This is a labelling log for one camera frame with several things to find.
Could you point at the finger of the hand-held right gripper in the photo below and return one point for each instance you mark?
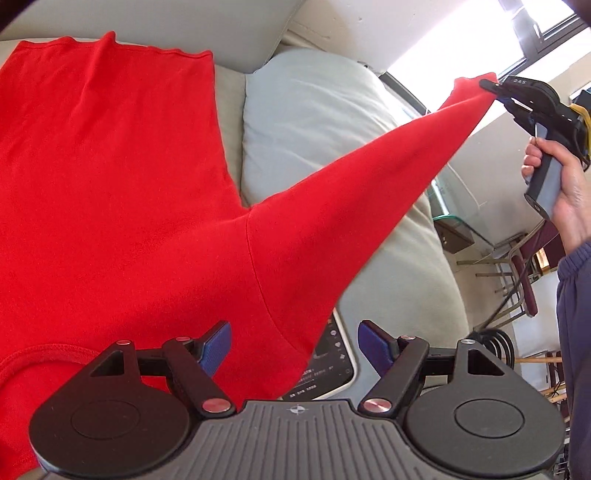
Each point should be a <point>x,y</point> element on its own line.
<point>517,113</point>
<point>493,86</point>

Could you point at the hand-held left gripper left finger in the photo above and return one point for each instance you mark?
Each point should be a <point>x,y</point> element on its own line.
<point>217,350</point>

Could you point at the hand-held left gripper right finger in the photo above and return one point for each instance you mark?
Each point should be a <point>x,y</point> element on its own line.
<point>373,350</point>

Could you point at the red shirt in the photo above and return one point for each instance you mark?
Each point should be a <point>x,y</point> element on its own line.
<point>115,184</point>

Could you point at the person's right forearm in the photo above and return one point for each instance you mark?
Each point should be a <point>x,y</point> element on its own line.
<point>577,323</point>

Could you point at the person's right hand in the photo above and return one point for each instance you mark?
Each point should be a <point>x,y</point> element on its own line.
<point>575,198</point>

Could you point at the smartphone in white case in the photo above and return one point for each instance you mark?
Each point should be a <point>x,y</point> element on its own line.
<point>332,369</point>

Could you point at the black-framed window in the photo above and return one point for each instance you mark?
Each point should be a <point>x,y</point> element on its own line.
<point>545,34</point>

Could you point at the glass side table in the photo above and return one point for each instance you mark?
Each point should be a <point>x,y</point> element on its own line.
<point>457,194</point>

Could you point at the dark brown box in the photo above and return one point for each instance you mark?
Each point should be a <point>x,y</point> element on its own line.
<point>457,235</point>

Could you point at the maroon metal-framed chair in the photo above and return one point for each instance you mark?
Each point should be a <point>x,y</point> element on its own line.
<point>531,295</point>

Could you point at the light grey armrest cushion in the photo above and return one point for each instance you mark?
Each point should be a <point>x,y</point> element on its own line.
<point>314,115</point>

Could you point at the grey sofa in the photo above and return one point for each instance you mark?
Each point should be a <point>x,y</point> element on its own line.
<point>161,23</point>

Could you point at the wooden frame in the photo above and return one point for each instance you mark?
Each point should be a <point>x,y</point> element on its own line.
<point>538,360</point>

